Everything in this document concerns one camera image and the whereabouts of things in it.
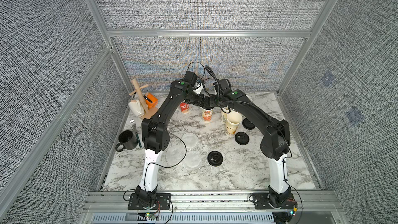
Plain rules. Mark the red paper milk tea cup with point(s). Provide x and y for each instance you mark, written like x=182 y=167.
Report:
x=184 y=107

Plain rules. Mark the silver fork green handle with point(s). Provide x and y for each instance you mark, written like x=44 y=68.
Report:
x=134 y=130

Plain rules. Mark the white mug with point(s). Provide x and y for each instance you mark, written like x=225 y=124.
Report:
x=136 y=108

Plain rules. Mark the black cup lid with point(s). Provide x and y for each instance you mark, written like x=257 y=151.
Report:
x=242 y=138
x=247 y=124
x=208 y=108
x=215 y=158

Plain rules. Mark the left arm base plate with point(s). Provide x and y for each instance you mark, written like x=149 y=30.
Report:
x=143 y=200

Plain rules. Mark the cream paper cup front right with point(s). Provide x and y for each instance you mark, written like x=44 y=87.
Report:
x=233 y=121

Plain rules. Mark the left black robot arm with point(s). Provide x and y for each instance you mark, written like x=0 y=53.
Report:
x=156 y=137

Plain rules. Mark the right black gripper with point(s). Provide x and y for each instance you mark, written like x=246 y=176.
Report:
x=214 y=101

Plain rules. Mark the wooden mug tree stand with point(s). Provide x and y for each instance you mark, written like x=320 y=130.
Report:
x=138 y=91

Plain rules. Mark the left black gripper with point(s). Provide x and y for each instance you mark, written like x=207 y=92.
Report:
x=200 y=100

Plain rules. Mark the black cup lid back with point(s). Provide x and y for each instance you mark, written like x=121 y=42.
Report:
x=247 y=124

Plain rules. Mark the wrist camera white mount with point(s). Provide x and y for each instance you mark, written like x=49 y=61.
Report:
x=222 y=86
x=194 y=81

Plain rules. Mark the red white paper cup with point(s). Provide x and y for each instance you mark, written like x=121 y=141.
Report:
x=207 y=114

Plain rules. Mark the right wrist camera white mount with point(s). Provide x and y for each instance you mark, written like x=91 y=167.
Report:
x=222 y=86

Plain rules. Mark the orange mug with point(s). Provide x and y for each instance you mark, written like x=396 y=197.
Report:
x=151 y=100

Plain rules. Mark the cream paper cup back middle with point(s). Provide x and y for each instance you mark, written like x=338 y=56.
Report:
x=224 y=112

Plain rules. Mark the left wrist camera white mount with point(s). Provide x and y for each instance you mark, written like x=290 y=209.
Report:
x=194 y=81

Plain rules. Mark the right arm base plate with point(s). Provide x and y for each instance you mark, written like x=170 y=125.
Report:
x=274 y=200

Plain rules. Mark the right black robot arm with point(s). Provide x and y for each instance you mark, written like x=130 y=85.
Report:
x=275 y=144

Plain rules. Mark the black mug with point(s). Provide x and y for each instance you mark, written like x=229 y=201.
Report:
x=127 y=140

